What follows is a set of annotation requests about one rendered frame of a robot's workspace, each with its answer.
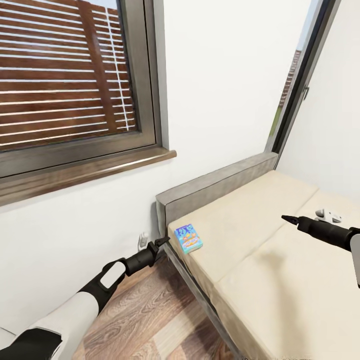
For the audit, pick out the door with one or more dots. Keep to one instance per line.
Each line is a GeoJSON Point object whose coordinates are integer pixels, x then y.
{"type": "Point", "coordinates": [316, 27]}

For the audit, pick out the fixed window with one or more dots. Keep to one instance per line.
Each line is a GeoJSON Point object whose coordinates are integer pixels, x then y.
{"type": "Point", "coordinates": [79, 93]}

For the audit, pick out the board game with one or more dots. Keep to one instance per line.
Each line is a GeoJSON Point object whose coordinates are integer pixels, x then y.
{"type": "Point", "coordinates": [188, 238]}

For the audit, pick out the bed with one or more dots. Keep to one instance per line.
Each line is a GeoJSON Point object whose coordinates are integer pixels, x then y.
{"type": "Point", "coordinates": [271, 291]}

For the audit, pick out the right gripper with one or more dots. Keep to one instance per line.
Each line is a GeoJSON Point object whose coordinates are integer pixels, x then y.
{"type": "Point", "coordinates": [317, 229]}

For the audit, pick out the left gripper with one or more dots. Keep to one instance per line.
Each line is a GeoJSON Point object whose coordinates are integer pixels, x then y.
{"type": "Point", "coordinates": [150, 255]}

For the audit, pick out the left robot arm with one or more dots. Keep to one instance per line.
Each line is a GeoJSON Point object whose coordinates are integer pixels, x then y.
{"type": "Point", "coordinates": [57, 335]}

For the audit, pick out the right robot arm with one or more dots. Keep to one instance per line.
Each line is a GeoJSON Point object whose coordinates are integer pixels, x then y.
{"type": "Point", "coordinates": [322, 228]}

